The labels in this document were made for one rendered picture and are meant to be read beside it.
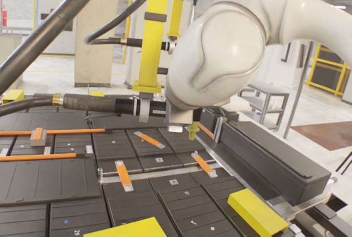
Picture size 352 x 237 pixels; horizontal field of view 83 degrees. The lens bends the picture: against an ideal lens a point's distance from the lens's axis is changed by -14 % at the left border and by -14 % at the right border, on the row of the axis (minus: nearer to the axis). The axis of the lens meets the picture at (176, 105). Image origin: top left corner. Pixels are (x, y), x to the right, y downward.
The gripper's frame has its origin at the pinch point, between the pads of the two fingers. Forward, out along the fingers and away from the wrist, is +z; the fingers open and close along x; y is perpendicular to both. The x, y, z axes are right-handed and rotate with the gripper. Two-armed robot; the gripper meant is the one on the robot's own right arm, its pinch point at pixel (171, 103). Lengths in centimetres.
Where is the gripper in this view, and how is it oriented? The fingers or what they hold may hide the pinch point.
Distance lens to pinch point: 59.3
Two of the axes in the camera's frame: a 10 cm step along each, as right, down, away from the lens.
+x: -0.5, 9.8, -1.9
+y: -9.8, -0.9, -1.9
